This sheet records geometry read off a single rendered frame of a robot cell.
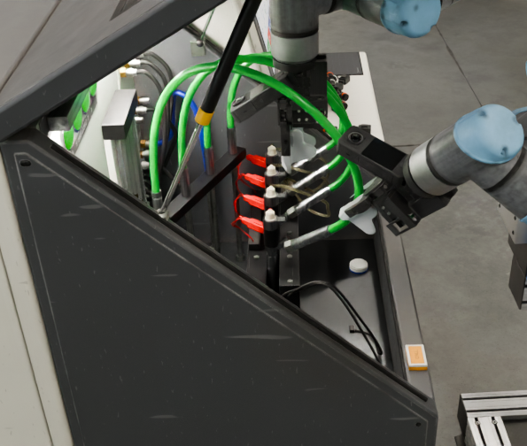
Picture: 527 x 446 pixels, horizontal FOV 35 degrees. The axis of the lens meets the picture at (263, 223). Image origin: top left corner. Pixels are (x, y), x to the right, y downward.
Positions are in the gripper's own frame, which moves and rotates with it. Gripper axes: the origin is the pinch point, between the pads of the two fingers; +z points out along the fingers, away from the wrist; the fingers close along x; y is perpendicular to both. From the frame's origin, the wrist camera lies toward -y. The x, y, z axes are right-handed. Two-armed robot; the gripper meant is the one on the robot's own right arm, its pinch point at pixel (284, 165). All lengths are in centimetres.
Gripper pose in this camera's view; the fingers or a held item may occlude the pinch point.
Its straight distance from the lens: 144.6
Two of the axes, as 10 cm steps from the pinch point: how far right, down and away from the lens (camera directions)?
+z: 0.4, 8.3, 5.5
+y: 10.0, -0.2, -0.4
